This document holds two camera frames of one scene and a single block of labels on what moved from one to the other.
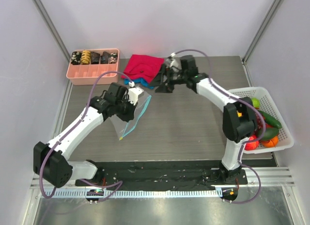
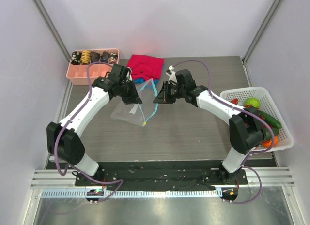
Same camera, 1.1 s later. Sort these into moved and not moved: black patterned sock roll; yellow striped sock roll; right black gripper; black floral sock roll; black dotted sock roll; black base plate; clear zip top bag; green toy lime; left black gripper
Moved: left black gripper; clear zip top bag; right black gripper
Not moved: black dotted sock roll; black patterned sock roll; black floral sock roll; green toy lime; black base plate; yellow striped sock roll
